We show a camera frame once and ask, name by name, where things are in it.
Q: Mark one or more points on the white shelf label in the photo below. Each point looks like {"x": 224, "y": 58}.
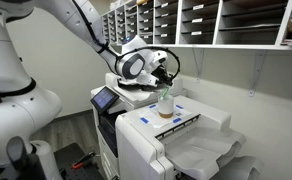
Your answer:
{"x": 196, "y": 33}
{"x": 197, "y": 20}
{"x": 198, "y": 7}

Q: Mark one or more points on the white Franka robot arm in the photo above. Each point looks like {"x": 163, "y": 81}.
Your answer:
{"x": 16, "y": 110}

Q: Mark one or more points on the copier touchscreen panel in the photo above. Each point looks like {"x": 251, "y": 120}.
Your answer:
{"x": 103, "y": 99}

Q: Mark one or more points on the white shelf bracket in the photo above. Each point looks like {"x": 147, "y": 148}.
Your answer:
{"x": 198, "y": 63}
{"x": 255, "y": 73}

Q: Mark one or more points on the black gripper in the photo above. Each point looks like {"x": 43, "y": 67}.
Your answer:
{"x": 159, "y": 72}

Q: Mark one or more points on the green marker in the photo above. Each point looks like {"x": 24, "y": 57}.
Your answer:
{"x": 165, "y": 92}

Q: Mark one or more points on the white paper sheet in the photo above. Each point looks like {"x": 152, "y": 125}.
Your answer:
{"x": 156, "y": 122}

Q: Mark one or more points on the blue tape piece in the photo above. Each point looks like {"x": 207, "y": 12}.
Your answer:
{"x": 152, "y": 106}
{"x": 176, "y": 120}
{"x": 179, "y": 107}
{"x": 144, "y": 120}

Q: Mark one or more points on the white mail sorter shelf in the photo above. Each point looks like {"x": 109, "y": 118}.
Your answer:
{"x": 246, "y": 46}

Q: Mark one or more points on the white mug with brown base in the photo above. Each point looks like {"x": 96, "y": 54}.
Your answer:
{"x": 166, "y": 106}

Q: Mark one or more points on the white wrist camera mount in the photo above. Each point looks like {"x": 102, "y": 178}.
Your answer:
{"x": 142, "y": 81}

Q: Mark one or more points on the white copier finisher unit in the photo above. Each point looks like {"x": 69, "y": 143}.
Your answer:
{"x": 146, "y": 150}

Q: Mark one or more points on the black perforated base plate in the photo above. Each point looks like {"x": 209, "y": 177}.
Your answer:
{"x": 69, "y": 156}

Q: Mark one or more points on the white office copier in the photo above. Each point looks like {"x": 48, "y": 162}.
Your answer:
{"x": 132, "y": 96}

